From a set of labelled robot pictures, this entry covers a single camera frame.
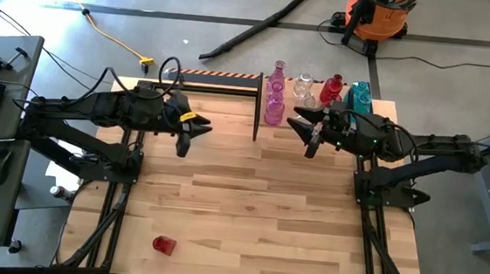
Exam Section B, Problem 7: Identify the red square glass vase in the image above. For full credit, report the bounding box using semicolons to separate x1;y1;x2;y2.
151;234;178;257

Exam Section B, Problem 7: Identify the black ramp hazard striped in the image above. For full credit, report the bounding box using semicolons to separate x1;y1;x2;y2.
162;66;349;97

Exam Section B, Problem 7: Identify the grey computer desk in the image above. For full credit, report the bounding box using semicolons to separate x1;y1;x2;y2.
0;32;46;252

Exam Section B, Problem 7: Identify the white paper sheet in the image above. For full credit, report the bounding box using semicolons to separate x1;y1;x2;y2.
43;159;85;193

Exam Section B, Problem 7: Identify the clear ribbed cylinder glass vase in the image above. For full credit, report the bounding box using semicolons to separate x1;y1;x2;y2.
292;70;315;98

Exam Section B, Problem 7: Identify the yellow extension cable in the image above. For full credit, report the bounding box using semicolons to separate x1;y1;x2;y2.
28;0;159;76

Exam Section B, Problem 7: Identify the wooden shelf black metal frame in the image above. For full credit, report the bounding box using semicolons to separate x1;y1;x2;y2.
251;71;383;152

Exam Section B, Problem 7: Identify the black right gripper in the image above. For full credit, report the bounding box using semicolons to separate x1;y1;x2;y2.
283;99;365;163

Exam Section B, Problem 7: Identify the pink tall swirl glass vase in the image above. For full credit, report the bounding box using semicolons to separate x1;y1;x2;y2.
267;58;288;91

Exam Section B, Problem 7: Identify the black vacuum hose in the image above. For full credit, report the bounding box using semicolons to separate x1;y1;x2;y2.
197;0;329;71

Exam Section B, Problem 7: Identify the brown bottle white cap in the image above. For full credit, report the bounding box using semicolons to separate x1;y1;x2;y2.
48;185;78;205

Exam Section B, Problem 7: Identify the black round desk foot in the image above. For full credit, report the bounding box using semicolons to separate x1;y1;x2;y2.
6;238;23;255

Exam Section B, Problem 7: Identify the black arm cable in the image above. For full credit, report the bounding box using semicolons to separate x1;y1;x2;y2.
66;47;185;115
383;121;422;168

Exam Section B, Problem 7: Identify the orange black shop vacuum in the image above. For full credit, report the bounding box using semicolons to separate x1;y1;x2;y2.
342;0;418;46

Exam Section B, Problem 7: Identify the black vacuum power cable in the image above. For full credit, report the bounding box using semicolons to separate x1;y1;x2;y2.
314;17;490;73

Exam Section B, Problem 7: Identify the black aluminium table frame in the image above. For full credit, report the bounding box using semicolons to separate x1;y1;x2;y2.
55;72;441;274

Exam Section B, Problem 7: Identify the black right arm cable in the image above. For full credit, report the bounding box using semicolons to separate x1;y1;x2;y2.
383;121;422;168

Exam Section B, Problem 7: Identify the pink ribbed glass bottle vase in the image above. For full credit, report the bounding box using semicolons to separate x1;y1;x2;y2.
263;95;286;127

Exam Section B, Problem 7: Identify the teal square cut-glass vase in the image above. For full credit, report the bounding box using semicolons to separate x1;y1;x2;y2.
348;90;375;117

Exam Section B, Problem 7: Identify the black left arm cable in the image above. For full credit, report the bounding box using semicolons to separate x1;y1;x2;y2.
66;47;185;115

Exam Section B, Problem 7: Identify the black vacuum wand tube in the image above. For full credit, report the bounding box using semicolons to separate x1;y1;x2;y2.
341;0;375;48

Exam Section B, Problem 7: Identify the red ribbed glass bottle vase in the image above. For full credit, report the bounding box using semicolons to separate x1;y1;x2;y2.
319;72;345;103

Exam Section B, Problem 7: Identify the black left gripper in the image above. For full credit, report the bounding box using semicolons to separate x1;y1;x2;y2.
155;86;217;161

